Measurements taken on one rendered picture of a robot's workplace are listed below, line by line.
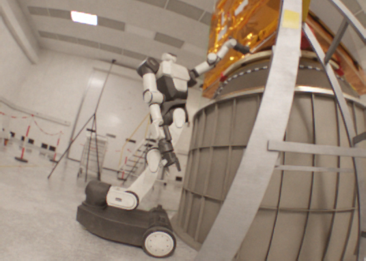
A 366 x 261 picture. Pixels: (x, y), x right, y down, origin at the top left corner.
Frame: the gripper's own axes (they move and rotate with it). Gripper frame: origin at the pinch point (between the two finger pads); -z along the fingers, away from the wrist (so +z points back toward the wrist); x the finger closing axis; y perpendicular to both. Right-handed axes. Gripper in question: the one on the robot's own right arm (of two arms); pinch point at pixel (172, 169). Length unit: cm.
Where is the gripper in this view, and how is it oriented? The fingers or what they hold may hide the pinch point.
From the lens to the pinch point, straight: 110.8
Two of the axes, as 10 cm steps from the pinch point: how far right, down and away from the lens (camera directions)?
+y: 7.1, 0.2, 7.1
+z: -3.1, -8.9, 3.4
